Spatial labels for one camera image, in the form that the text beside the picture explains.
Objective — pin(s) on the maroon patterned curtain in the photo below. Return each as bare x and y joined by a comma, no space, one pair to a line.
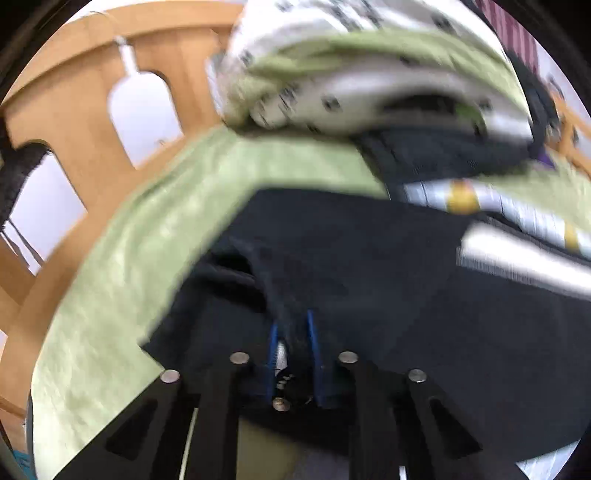
512,34

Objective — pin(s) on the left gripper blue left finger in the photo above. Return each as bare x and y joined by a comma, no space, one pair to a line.
173,431

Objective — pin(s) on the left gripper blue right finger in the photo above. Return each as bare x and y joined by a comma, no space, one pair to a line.
403,424

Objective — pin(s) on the folded white green quilt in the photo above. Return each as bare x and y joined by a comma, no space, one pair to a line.
344,67

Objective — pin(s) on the black pants with white stripe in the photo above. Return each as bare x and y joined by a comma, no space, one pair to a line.
385,280

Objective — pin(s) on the fruit print plastic tablecloth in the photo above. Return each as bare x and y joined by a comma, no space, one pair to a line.
467,197

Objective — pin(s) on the black jacket on bed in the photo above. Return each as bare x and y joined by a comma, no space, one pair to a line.
403,155

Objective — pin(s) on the green bed sheet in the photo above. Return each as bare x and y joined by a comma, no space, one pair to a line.
90,365

